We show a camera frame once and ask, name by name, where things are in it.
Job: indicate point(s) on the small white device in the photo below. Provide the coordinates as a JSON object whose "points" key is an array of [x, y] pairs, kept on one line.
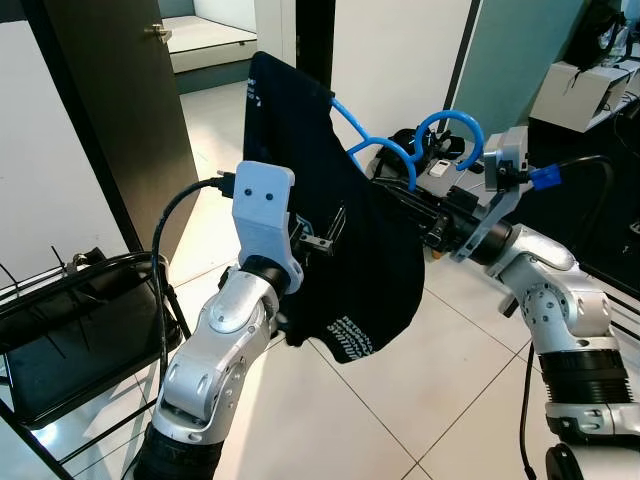
{"points": [[438, 170]]}

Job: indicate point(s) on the black garment with print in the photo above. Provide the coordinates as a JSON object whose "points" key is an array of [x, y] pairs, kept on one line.
{"points": [[340, 260]]}

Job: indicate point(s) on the bed with white sheet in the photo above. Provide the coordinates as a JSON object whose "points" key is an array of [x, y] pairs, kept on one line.
{"points": [[205, 50]]}

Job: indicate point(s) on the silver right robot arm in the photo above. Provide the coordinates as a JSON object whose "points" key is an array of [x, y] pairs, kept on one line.
{"points": [[565, 310]]}

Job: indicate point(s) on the dark brown wooden door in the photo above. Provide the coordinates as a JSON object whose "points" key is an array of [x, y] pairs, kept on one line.
{"points": [[120, 110]]}

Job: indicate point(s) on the white shelf unit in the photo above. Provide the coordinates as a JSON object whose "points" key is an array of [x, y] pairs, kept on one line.
{"points": [[580, 100]]}

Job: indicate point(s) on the blue plastic clothes hanger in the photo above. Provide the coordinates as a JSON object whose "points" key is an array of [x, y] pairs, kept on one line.
{"points": [[465, 117]]}

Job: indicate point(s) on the black bag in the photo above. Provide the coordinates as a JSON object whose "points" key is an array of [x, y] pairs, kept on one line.
{"points": [[600, 35]]}

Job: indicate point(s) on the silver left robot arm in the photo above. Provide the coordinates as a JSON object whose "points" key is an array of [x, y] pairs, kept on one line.
{"points": [[215, 360]]}

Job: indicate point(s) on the black padded chair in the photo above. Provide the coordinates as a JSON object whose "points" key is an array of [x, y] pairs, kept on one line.
{"points": [[70, 340]]}

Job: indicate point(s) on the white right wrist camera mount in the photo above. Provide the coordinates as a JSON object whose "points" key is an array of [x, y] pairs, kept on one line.
{"points": [[500, 160]]}

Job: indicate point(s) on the black door frame post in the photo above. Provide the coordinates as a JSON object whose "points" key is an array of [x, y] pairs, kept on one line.
{"points": [[315, 40]]}

